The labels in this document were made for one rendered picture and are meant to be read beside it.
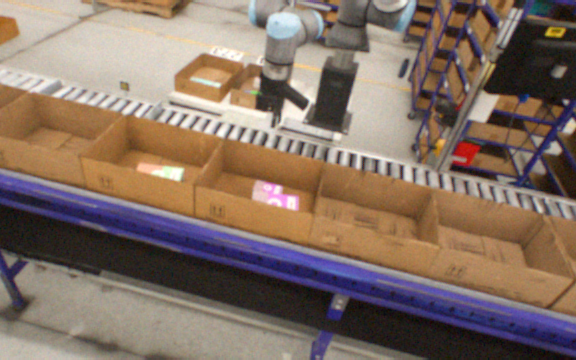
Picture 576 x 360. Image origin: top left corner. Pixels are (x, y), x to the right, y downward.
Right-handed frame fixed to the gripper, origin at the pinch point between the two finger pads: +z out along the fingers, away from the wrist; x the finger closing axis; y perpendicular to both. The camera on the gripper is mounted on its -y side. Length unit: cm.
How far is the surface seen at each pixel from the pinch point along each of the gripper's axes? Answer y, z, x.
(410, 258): -51, 21, 21
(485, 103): -83, 4, -68
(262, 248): -5.2, 26.7, 27.3
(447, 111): -69, 12, -68
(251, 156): 9.1, 18.2, -7.5
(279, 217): -8.3, 17.2, 21.3
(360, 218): -36.2, 29.5, -0.8
